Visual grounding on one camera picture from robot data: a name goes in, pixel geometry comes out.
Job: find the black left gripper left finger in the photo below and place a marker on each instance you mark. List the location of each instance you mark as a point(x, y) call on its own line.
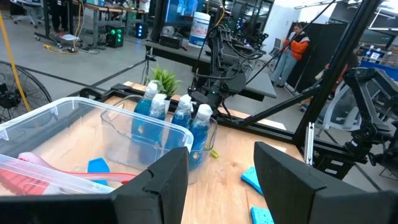
point(93, 208)

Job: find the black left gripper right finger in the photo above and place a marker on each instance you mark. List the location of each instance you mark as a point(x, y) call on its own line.
point(326, 205)

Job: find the blue cellulose sponge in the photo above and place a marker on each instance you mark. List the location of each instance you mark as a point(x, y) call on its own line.
point(261, 216)
point(250, 179)

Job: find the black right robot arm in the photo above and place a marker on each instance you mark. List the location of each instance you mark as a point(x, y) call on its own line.
point(228, 56)

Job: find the silver aluminium strip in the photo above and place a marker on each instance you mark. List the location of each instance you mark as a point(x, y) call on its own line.
point(309, 143)

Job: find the clear tapered storage box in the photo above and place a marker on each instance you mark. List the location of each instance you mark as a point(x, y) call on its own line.
point(124, 119)

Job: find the clear acrylic organiser bin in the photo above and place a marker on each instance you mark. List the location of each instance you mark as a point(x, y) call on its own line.
point(211, 137)

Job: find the black floor fan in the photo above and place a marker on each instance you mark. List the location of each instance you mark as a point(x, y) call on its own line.
point(9, 96)

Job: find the green artificial plant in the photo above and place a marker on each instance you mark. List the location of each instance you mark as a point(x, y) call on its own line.
point(166, 82)

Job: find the blue storage box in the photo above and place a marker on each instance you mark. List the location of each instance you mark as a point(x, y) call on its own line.
point(385, 70)

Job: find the person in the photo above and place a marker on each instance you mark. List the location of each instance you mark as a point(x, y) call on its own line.
point(293, 53)

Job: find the black partition panel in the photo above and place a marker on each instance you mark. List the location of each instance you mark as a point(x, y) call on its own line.
point(323, 46)

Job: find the computer with green lights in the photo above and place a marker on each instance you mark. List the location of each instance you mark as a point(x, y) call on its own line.
point(115, 35)

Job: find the computer with blue lights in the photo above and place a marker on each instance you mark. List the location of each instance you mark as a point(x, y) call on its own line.
point(141, 30)

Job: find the wooden workbench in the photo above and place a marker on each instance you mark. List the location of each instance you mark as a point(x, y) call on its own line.
point(102, 7)

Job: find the white wipes canister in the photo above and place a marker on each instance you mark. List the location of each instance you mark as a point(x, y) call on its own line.
point(199, 29)

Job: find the blue screen monitor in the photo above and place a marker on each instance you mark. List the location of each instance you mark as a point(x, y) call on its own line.
point(183, 9)

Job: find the white frame office chair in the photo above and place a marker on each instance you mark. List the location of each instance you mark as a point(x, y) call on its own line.
point(334, 109)

